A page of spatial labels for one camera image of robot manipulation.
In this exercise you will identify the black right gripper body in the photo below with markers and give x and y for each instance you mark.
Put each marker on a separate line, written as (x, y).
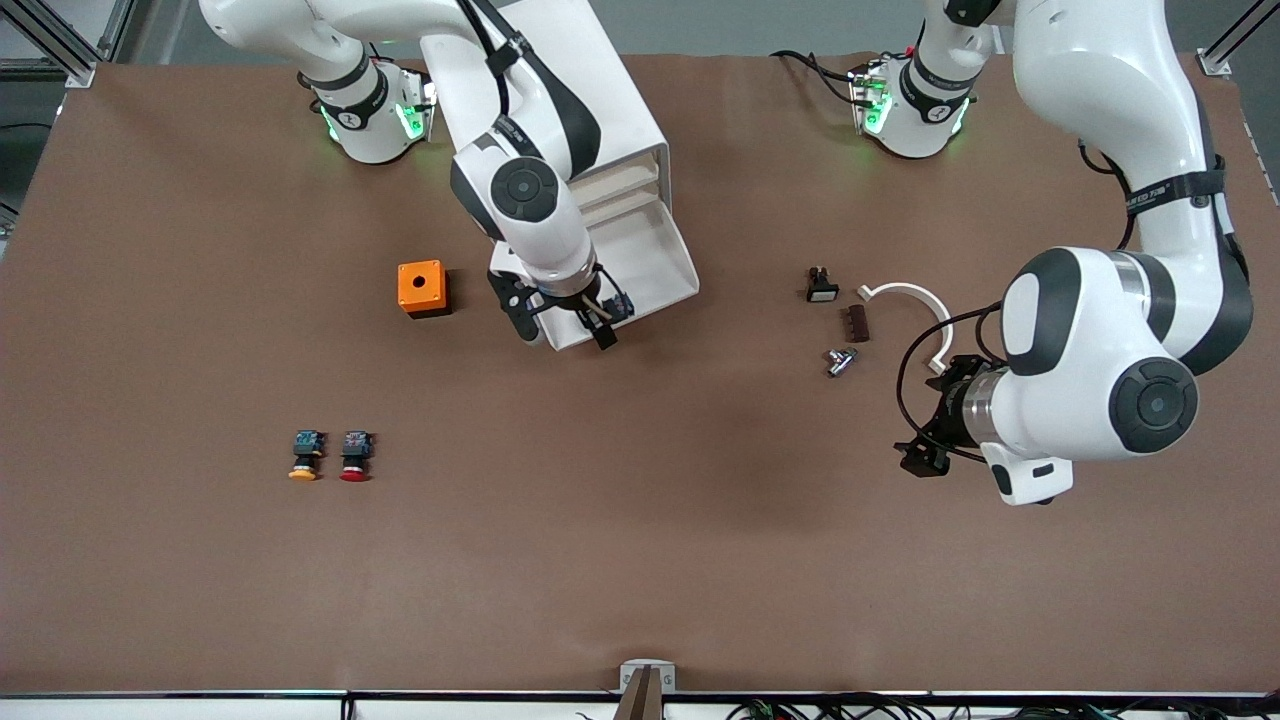
(583, 304)

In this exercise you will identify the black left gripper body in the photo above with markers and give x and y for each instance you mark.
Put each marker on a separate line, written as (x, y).
(944, 408)

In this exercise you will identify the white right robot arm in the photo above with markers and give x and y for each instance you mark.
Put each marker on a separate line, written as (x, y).
(530, 190)

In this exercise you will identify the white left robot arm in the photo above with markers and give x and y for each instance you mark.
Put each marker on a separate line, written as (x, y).
(1100, 80)

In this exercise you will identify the small silver metal connector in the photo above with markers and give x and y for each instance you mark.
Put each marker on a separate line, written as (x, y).
(842, 361)

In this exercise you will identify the brown terminal block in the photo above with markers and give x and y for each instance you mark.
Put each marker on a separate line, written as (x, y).
(859, 324)

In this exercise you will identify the brown table mat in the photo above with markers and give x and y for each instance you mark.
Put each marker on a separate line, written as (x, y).
(640, 520)

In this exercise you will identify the orange button enclosure box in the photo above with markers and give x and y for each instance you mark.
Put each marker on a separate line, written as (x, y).
(420, 285)

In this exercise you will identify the white curved plastic bracket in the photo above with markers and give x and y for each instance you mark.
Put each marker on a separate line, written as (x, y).
(915, 291)

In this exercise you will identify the black white rectangular switch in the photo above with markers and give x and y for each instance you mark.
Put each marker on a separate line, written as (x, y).
(822, 286)

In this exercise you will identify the red push button switch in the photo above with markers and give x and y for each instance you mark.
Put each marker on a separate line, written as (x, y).
(356, 455)

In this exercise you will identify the yellow push button switch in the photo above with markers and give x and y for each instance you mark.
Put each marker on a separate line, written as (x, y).
(306, 455)

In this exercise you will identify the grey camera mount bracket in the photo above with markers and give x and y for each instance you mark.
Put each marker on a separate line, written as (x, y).
(647, 677)

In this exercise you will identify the aluminium frame profile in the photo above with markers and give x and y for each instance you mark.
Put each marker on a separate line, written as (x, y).
(1225, 55)
(60, 45)

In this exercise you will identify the black table edge rail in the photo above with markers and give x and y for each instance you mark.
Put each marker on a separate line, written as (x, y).
(300, 695)

